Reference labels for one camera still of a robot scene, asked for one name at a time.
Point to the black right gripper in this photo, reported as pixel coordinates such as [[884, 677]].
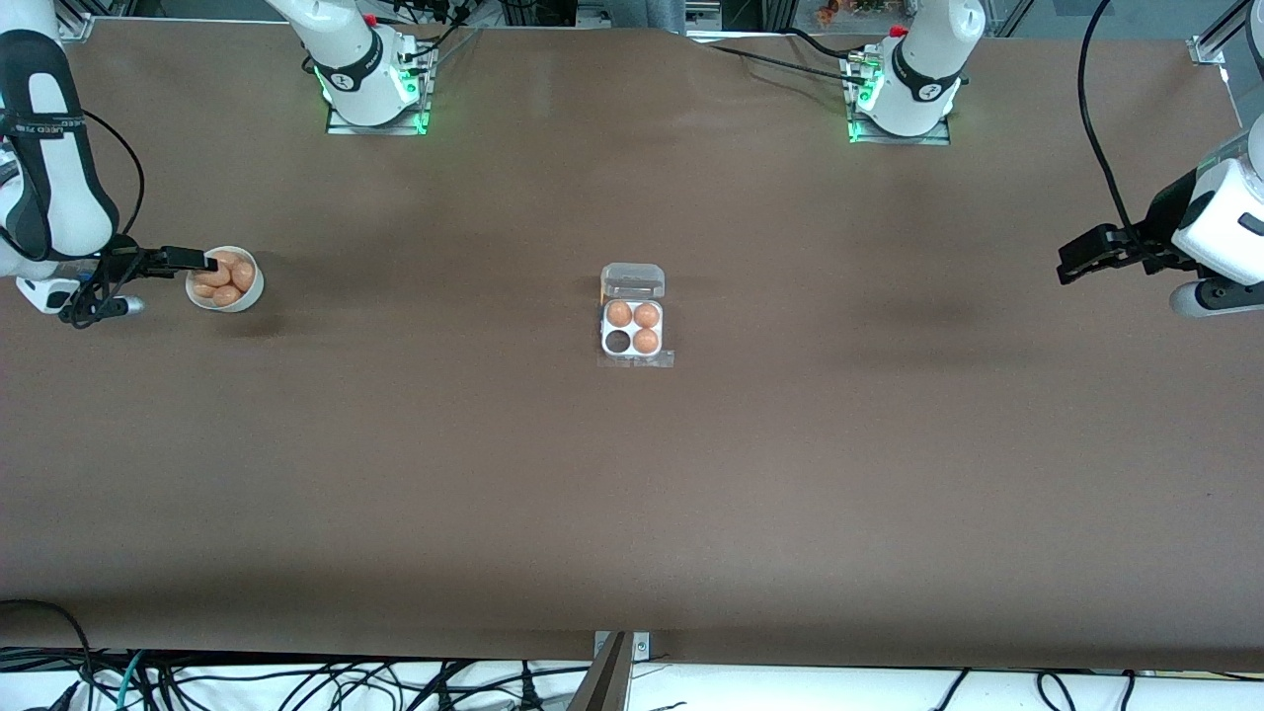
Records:
[[125, 265]]

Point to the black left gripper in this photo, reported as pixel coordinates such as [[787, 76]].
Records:
[[1163, 223]]

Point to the clear plastic egg carton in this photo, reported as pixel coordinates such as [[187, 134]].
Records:
[[633, 281]]

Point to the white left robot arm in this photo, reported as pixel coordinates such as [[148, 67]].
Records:
[[923, 69]]

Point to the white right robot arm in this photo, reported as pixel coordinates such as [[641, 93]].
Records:
[[360, 79]]

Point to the white round bowl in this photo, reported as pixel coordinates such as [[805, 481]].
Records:
[[249, 296]]

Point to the brown table mat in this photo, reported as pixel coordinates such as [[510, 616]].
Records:
[[632, 494]]

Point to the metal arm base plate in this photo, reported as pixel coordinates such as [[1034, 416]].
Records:
[[341, 126], [938, 138]]

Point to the aluminium corner bracket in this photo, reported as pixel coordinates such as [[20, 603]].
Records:
[[1210, 49], [77, 27]]

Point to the metal table edge bracket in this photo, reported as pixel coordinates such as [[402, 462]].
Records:
[[642, 646]]

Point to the dark camera mount post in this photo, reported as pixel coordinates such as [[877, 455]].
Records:
[[602, 686]]

